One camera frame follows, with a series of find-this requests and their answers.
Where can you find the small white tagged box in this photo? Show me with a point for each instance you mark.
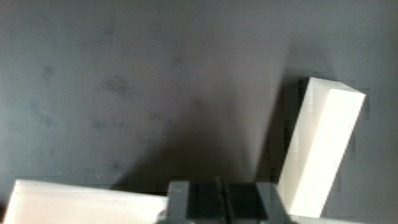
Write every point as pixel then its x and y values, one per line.
pixel 51 203

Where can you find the white U-shaped frame wall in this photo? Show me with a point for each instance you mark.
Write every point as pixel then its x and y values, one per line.
pixel 328 117

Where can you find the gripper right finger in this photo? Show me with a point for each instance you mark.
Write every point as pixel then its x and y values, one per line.
pixel 253 203

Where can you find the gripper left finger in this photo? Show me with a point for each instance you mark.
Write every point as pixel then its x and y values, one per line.
pixel 195 204

